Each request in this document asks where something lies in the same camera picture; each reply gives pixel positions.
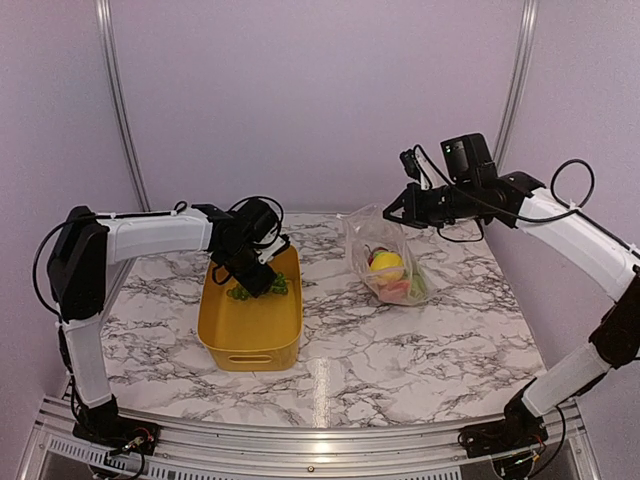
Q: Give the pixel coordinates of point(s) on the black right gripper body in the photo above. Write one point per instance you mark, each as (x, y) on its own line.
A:
(434, 212)

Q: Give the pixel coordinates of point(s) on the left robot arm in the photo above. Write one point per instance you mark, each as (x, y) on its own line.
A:
(241, 241)

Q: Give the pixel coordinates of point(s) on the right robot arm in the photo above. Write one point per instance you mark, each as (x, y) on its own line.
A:
(521, 202)

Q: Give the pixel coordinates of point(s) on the aluminium frame post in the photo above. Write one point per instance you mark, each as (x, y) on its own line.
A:
(109, 48)
(517, 84)

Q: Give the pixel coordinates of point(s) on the orange toy carrot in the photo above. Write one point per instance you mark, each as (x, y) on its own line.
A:
(395, 292)

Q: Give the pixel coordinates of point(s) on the right aluminium frame post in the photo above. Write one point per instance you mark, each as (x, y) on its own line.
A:
(517, 84)

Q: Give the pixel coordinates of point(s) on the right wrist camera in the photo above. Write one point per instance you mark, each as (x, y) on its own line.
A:
(414, 169)

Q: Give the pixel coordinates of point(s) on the yellow plastic basket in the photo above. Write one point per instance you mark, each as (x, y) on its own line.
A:
(243, 333)

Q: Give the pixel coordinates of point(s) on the green toy grapes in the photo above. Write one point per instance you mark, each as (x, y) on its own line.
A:
(279, 287)

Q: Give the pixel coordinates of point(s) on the aluminium table front rail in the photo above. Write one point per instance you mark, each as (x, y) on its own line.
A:
(192, 449)

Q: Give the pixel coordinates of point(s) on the green toy cabbage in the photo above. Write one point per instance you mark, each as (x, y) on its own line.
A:
(420, 288)

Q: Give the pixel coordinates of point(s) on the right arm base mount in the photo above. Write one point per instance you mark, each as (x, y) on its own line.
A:
(518, 429)

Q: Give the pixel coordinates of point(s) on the left aluminium frame post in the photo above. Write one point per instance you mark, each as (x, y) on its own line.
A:
(109, 48)

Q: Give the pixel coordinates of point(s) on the clear zip top bag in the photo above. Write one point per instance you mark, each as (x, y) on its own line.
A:
(366, 232)

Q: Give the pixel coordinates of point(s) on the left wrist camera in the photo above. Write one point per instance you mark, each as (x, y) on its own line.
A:
(272, 249)

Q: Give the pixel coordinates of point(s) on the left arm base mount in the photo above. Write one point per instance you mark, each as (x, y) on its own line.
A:
(105, 426)

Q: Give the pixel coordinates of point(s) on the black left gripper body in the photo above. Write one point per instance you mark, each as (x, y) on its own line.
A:
(239, 267)

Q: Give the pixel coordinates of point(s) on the yellow toy lemon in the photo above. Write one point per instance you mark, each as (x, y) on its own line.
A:
(383, 260)

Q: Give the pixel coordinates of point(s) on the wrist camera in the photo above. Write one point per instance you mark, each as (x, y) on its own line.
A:
(272, 249)
(414, 169)

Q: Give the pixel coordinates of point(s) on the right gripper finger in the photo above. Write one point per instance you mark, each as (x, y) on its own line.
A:
(409, 221)
(403, 205)

